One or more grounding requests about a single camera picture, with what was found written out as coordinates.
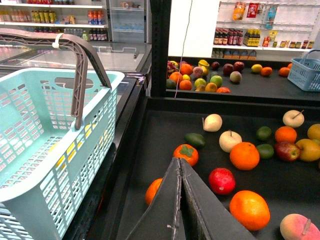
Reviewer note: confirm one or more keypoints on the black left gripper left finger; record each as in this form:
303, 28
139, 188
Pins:
163, 218

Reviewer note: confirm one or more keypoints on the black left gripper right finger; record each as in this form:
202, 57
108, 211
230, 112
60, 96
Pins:
204, 217

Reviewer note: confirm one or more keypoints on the light teal shopping basket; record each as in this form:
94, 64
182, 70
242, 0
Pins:
37, 200

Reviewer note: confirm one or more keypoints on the grey basket handle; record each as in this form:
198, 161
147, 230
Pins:
83, 51

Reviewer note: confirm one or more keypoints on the bumpy orange citrus fruit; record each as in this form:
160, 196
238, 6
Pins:
152, 190

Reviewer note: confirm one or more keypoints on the red pomegranate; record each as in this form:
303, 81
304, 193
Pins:
222, 181

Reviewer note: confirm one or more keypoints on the large orange near front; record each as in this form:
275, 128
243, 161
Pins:
250, 209

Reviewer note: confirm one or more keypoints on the orange persimmon with leaf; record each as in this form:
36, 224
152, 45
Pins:
187, 152

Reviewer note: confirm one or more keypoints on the big round orange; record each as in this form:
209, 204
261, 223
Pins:
244, 156

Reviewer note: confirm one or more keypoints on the dark green avocado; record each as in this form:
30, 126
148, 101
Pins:
195, 140

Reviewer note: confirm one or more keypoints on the cream pear middle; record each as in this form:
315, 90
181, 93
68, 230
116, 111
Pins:
228, 139

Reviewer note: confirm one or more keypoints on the pink peach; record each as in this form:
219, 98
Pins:
298, 227

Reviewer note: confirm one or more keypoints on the green lime lower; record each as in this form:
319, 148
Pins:
266, 151

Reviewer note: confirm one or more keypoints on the green lime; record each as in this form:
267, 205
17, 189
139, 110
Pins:
263, 133
266, 151

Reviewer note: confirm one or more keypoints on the cream pear left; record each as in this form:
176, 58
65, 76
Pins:
212, 123

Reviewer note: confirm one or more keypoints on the green lime upper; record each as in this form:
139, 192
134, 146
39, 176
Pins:
263, 133

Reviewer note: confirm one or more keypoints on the red apple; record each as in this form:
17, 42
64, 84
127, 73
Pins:
287, 151

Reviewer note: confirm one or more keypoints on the small orange tangerine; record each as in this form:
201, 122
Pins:
285, 133

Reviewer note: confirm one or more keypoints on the yellow orange apple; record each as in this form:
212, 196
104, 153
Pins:
309, 150

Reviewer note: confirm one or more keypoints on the cream pear with stem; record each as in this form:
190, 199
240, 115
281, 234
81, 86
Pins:
293, 118

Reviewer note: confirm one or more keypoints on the golden round pear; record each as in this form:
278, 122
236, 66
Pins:
313, 132

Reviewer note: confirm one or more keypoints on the blue shopping basket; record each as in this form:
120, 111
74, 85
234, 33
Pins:
305, 72

